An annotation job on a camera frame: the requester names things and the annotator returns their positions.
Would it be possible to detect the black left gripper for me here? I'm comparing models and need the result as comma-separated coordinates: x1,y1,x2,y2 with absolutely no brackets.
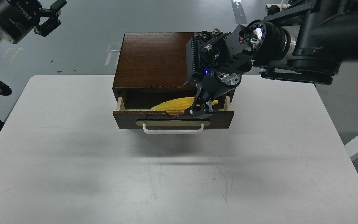
0,0,67,44

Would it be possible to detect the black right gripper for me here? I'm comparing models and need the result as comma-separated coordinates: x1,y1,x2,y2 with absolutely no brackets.
183,25,252,119

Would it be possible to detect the yellow corn cob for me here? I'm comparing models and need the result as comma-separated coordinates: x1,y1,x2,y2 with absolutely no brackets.
151,96,219,114

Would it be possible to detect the wooden drawer with white handle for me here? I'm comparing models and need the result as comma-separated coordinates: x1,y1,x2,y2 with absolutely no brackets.
112,96,234,134

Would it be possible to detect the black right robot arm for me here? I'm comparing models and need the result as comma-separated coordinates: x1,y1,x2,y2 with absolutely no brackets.
185,0,358,119

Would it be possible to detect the dark wooden drawer cabinet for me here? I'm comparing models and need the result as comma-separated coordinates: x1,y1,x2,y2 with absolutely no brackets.
112,32,236,109

